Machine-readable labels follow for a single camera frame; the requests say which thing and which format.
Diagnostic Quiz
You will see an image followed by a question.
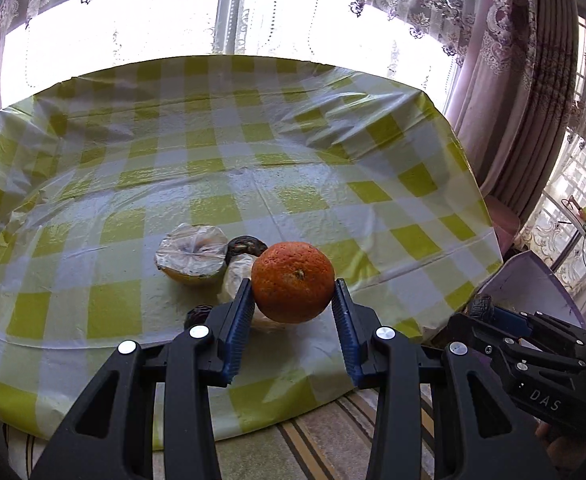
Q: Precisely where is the dark wrinkled passion fruit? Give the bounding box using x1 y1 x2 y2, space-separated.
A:
183 304 212 330

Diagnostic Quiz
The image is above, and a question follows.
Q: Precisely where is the yellow half fruit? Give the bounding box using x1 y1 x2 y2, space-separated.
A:
154 223 228 285

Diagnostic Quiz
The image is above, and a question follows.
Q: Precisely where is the pale half fruit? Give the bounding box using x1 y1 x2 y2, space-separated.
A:
217 252 287 334

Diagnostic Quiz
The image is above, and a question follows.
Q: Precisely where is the orange mandarin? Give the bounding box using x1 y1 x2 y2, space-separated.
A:
251 242 335 324

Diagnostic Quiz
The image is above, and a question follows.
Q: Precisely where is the purple white cardboard box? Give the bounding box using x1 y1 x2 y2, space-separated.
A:
478 250 586 328

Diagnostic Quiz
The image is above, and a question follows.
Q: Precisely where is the pink stool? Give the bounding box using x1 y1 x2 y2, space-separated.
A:
484 195 521 255

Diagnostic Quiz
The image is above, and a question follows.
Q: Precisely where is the small side table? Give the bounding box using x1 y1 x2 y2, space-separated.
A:
542 192 586 281

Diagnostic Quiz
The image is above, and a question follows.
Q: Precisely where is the pink patterned curtain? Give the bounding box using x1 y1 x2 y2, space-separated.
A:
446 0 578 221

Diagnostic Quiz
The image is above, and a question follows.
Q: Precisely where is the green checkered plastic tablecloth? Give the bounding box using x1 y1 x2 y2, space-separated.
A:
0 56 502 438

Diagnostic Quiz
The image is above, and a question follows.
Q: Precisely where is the sheer floral lace curtain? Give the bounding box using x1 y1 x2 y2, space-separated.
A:
2 0 480 61

